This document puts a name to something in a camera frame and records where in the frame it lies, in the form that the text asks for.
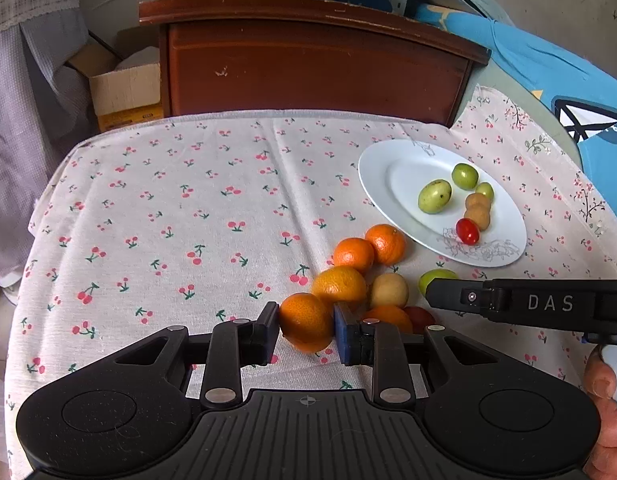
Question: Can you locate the white plate with rose print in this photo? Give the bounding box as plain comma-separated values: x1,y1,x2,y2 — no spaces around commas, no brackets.
358,139,528,268

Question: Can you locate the purple checked cloth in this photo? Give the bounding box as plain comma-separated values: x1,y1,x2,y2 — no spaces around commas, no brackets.
0,10,102,286

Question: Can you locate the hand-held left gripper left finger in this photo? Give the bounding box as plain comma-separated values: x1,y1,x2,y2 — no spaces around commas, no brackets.
98,302,280,410

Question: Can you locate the cherry print tablecloth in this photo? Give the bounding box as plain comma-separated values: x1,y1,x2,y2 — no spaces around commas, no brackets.
3,85,617,480

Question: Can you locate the wooden headboard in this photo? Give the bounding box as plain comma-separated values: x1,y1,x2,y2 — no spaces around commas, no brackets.
138,0,491,127

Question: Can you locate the red cherry tomato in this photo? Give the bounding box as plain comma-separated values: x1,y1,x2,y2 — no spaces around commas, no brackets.
403,306,436,333
455,218,479,246

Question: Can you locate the blue quilt with sailboat print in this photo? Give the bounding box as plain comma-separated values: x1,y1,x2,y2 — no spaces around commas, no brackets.
414,4,617,221

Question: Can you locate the person's right hand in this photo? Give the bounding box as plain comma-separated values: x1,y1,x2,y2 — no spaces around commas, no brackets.
583,344,617,480

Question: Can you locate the grey green bed sheet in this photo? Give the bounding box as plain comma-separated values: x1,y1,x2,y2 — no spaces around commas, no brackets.
458,57,584,161

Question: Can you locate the brown cardboard box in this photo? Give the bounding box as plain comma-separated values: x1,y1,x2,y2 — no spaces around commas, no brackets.
66,42,165,133

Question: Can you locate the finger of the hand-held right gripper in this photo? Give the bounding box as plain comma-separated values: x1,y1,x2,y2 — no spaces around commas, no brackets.
425,278,493,318

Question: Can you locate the small orange mandarin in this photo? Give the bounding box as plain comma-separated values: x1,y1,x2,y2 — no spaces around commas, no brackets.
333,237,375,275

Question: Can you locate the spotted elongated green jujube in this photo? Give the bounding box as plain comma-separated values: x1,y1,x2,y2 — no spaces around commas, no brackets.
417,179,453,215

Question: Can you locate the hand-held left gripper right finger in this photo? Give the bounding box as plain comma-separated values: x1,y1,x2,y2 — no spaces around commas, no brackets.
333,301,514,406

